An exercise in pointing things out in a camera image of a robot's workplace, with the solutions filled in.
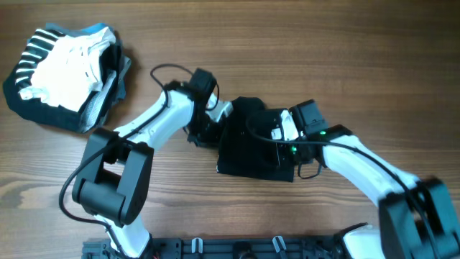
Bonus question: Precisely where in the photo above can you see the black t-shirt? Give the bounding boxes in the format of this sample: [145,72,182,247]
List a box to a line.
[216,96,294,182]

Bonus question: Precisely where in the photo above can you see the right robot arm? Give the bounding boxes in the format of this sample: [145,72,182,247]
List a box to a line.
[271,100,459,259]

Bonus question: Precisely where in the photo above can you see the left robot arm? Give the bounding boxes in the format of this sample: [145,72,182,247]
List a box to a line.
[68,68,231,258]

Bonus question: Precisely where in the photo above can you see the grey blue folded garments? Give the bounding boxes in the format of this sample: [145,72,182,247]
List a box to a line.
[40,32,132,134]

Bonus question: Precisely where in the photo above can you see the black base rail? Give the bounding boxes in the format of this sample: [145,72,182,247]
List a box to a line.
[81,235,339,259]

